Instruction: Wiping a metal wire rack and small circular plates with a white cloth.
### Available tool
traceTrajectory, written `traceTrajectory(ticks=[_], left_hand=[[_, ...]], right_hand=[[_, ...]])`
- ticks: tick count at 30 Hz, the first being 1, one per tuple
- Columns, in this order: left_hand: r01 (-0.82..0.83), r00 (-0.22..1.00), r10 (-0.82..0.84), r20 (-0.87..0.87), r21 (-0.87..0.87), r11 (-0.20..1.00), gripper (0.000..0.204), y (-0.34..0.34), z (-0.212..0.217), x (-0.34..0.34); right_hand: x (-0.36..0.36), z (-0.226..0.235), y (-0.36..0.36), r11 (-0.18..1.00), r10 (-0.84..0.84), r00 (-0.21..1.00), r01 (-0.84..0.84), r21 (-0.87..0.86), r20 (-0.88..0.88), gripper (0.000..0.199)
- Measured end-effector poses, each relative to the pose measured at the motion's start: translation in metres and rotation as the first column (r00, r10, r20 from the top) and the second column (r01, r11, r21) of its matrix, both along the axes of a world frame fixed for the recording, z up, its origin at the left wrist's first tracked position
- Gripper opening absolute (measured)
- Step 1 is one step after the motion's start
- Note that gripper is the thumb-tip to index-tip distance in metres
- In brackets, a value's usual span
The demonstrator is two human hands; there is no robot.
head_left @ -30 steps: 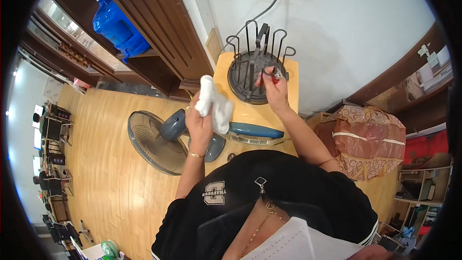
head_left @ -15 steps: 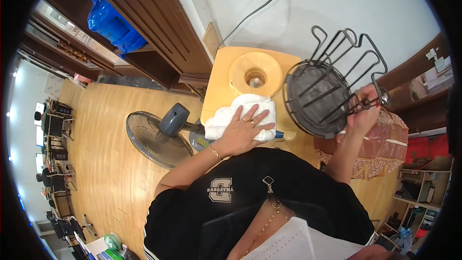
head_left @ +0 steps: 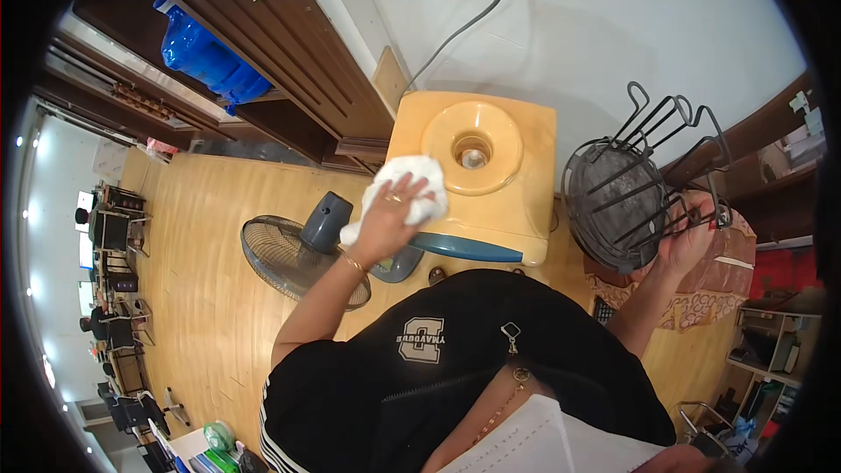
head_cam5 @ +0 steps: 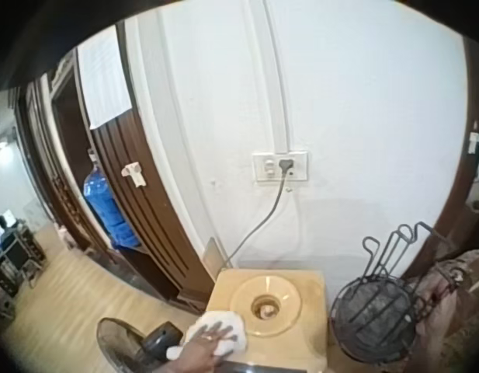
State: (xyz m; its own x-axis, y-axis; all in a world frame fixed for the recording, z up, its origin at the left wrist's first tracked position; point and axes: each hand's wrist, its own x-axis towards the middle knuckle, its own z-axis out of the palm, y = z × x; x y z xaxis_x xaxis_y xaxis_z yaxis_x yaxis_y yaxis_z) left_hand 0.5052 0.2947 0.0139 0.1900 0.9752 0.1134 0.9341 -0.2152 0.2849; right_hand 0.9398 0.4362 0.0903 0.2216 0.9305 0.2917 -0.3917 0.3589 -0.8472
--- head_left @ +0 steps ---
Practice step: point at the person's left hand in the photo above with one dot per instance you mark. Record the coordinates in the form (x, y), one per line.
(381, 230)

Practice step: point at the person's right hand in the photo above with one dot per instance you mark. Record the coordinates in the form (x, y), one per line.
(683, 243)

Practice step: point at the person's left fingers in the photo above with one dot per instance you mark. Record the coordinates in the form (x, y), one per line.
(402, 189)

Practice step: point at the person's right fingers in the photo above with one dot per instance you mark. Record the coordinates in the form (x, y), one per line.
(706, 217)

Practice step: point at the white cleaning cloth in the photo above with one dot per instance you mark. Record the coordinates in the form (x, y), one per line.
(420, 171)

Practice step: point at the brown wooden door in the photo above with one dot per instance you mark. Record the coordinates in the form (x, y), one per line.
(755, 138)

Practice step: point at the red cloth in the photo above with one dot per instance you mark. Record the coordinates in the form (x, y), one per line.
(782, 272)

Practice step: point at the light wooden board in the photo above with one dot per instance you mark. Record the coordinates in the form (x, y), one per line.
(391, 79)

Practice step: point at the yellow water dispenser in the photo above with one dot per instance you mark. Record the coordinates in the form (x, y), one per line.
(525, 210)

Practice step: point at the grey standing fan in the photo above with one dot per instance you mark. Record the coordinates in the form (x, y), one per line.
(289, 256)

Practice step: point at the shelf unit with items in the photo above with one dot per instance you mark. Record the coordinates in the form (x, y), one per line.
(775, 341)

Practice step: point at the person's body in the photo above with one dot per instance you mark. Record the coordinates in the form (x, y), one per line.
(427, 374)

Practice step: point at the pink plastic bag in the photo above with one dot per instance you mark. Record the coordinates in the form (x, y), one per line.
(161, 148)

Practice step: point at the blue water bottle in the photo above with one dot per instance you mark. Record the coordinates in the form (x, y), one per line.
(197, 52)

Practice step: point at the row of desks with chairs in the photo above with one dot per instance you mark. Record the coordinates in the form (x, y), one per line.
(118, 315)

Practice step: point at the brown wooden door frame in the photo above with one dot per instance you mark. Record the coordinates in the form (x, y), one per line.
(295, 46)

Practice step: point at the metal frame chair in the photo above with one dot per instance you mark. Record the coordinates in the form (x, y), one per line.
(706, 437)

